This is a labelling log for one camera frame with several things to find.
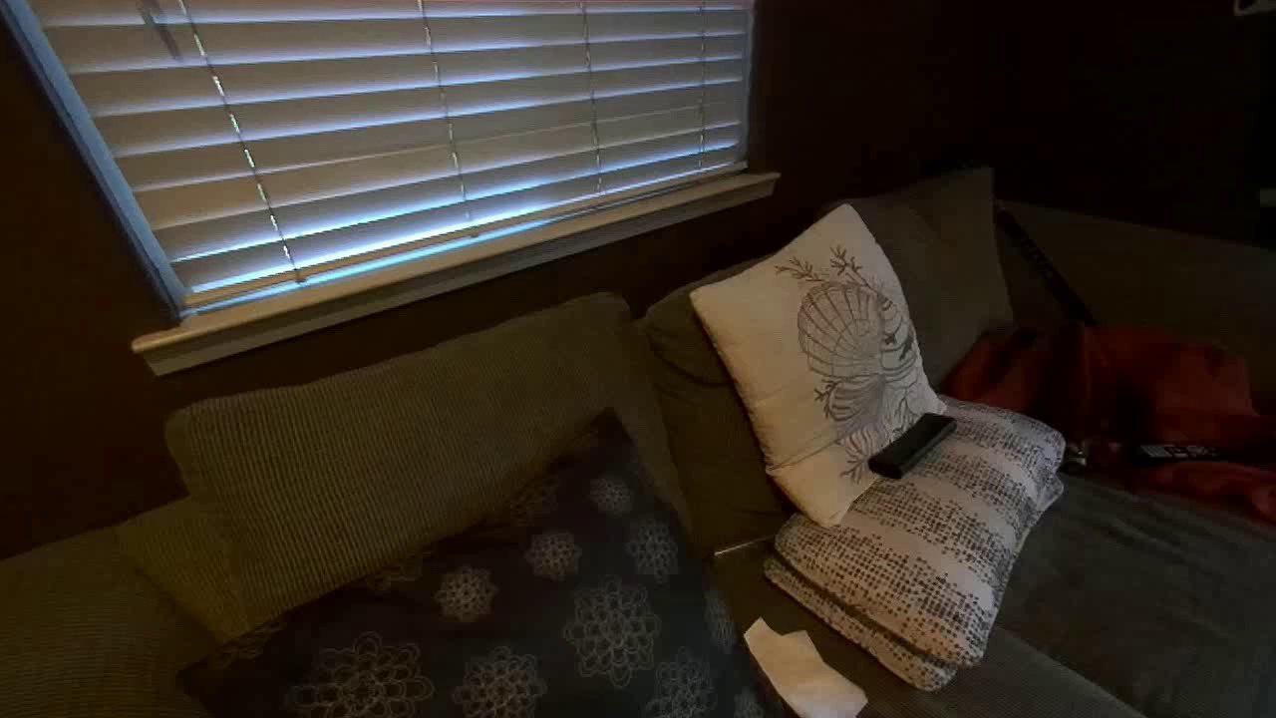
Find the dark floral pattern pillow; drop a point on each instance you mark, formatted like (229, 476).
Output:
(576, 598)

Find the black remote control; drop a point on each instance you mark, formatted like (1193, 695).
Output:
(911, 447)

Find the olive sofa back cushion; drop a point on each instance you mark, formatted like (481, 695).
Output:
(305, 488)

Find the red blanket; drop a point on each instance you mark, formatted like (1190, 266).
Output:
(1137, 406)

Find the grey corner back cushion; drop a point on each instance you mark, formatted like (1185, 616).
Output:
(943, 245)

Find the white window blinds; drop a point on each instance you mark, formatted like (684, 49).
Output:
(275, 146)

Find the white shell print pillow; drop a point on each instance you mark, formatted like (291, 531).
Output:
(822, 355)

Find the wooden window sill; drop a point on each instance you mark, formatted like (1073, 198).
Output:
(275, 319)

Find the white tissue paper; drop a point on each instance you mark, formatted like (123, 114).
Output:
(796, 669)

